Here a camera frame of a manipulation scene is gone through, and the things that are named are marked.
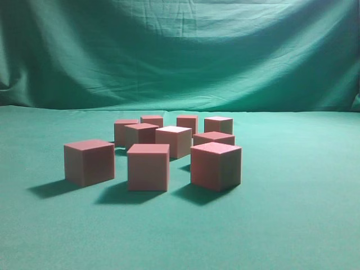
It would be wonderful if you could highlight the pink cube placed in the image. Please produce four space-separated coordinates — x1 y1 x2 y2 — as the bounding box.
177 115 198 135
155 126 192 159
124 123 159 149
140 115 164 128
204 116 233 134

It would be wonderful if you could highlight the green cloth backdrop and cover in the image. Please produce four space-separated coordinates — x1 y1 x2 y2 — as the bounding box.
1 1 359 269

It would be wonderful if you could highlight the pink cube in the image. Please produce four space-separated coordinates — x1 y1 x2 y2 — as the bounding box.
127 144 169 191
190 142 242 192
114 119 139 147
193 131 235 146
64 139 115 187

